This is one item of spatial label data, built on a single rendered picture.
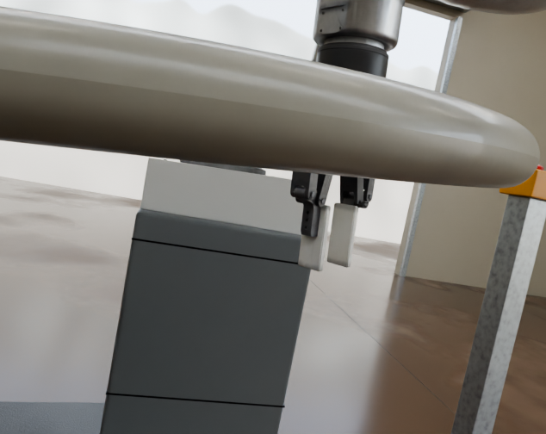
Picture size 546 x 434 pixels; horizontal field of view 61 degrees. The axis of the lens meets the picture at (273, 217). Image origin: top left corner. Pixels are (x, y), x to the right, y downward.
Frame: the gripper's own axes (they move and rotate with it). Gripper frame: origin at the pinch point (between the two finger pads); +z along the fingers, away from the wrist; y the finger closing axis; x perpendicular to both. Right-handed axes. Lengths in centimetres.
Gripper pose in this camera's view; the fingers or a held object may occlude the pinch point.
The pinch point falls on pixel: (328, 238)
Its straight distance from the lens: 51.7
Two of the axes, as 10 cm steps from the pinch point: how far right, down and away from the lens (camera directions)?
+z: -1.2, 9.9, 1.2
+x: 7.1, 1.7, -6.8
